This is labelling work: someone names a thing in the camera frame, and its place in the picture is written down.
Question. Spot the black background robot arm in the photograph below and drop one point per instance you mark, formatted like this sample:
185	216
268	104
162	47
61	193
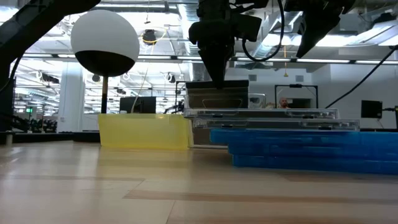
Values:
175	109

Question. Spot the black cabinet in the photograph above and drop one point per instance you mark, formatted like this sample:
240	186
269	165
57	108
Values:
7	105

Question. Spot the person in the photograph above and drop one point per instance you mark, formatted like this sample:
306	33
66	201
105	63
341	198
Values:
283	102

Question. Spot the green exit sign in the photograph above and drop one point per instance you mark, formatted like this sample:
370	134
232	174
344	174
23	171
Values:
29	110

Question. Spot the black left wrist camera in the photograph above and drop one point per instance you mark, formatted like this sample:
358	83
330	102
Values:
247	28

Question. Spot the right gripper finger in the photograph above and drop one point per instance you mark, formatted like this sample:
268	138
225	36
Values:
314	32

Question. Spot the white globe lamp black stand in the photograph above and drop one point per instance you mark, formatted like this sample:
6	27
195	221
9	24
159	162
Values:
104	37

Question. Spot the clear plastic bin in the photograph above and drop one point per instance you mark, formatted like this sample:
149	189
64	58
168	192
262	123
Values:
258	101

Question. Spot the white pillar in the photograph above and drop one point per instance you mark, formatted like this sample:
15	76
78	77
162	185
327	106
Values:
71	99

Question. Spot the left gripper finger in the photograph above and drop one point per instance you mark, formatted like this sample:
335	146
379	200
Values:
219	65

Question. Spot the blue plastic case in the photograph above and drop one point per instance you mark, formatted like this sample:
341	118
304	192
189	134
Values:
311	138
311	165

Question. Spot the yellow translucent plastic bin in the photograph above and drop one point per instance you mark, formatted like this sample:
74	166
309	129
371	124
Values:
143	132

